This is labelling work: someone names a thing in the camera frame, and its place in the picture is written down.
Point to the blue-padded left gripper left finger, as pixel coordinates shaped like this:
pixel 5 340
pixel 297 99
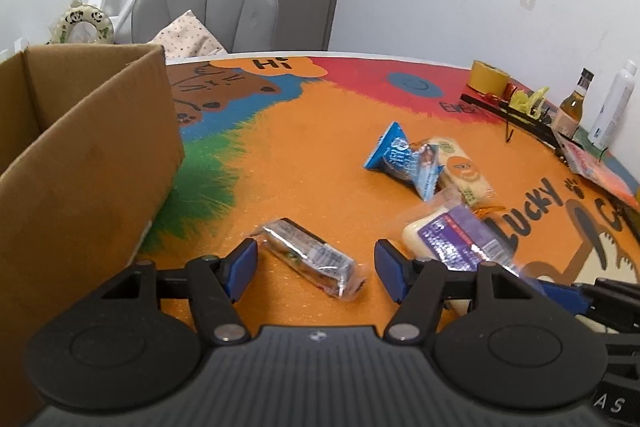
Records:
pixel 215 285

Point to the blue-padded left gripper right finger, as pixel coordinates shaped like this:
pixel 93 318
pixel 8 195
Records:
pixel 417 287

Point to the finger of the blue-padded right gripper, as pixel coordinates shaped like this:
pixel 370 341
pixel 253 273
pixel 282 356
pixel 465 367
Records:
pixel 606 306

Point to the purple-label sandwich bread packet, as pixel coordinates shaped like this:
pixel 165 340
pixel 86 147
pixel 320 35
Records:
pixel 458 239

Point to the clear wrapped dark snack bar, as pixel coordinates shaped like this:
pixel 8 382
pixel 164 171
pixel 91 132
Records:
pixel 310 256

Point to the blue triangular snack packet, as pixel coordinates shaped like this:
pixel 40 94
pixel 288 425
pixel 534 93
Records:
pixel 413 163

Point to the orange-label biscuit packet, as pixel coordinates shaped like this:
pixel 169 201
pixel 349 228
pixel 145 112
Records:
pixel 457 169

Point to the orange packaged booklet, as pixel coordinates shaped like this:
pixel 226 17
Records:
pixel 584 164

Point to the colourful cartoon table mat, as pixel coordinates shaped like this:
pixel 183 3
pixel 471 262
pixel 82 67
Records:
pixel 347 148

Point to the amber glass bottle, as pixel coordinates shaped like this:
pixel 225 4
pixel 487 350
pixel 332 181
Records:
pixel 567 118

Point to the brown cardboard box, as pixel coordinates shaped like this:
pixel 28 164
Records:
pixel 90 145

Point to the white spray bottle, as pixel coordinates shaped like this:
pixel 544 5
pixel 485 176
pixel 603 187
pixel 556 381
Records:
pixel 613 108

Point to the yellow plastic clips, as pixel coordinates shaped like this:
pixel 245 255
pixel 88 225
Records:
pixel 530 105

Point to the yellow tape roll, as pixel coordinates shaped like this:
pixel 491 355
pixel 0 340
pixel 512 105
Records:
pixel 486 79

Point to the dotted beige cushion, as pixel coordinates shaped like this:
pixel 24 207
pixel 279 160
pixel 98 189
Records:
pixel 187 37

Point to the grey padded chair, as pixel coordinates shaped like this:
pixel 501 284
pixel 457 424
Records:
pixel 239 25

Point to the black wire stand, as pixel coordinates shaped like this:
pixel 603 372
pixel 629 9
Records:
pixel 513 118

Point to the panda pattern ring pillow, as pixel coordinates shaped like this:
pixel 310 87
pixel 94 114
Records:
pixel 82 22

